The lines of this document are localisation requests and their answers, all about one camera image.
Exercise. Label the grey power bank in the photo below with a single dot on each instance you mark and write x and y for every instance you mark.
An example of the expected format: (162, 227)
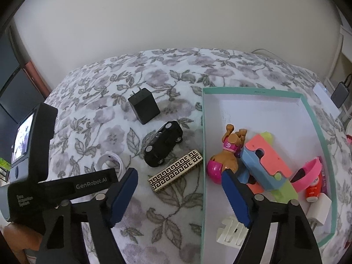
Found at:
(340, 95)

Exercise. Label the white charger plug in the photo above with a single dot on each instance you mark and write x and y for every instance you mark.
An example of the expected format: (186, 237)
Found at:
(320, 207)

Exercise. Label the red white tube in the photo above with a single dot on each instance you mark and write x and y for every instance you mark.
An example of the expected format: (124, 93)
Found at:
(313, 191)

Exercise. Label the green foam block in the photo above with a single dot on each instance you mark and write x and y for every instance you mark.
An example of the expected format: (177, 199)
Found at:
(286, 191)

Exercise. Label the black charger plug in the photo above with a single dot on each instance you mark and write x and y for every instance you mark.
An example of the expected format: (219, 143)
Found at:
(144, 107)

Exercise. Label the white furniture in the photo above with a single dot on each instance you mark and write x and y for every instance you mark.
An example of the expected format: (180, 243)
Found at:
(346, 60)

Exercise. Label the blue foam block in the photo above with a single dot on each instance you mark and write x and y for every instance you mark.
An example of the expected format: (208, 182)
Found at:
(251, 159)

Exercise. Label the white flat device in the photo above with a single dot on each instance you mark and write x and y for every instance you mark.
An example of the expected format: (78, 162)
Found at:
(326, 96)

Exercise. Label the yellow-green foam piece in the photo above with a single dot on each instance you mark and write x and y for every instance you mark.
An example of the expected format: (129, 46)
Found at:
(266, 137)

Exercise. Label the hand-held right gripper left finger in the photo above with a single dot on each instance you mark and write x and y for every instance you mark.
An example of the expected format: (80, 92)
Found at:
(123, 195)

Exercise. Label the purple packet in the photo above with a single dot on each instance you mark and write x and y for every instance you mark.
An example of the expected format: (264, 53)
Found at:
(324, 178)

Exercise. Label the teal cardboard box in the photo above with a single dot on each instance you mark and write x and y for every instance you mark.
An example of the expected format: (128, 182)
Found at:
(247, 110)

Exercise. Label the grey floral blanket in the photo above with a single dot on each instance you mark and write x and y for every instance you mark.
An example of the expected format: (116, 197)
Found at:
(110, 88)

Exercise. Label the dark cabinet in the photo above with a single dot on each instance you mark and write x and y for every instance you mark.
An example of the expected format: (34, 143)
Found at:
(11, 93)

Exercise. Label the coral foam puzzle piece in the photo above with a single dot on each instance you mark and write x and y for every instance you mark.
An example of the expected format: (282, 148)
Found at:
(275, 165)
(257, 189)

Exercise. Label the cream plastic holder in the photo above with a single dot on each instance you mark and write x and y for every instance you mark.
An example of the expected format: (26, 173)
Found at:
(228, 231)

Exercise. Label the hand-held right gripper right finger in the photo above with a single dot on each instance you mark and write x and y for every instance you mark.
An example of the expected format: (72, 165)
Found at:
(236, 198)

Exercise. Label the gold black patterned bar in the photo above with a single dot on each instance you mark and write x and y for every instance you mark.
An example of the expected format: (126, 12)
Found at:
(176, 172)

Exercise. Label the brown dog toy pink ball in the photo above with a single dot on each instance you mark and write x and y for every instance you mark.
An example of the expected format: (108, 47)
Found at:
(225, 159)

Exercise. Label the pink band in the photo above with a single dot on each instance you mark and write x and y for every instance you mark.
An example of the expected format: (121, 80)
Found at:
(310, 170)

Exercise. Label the black toy car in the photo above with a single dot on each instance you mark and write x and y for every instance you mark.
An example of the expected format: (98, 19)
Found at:
(162, 145)

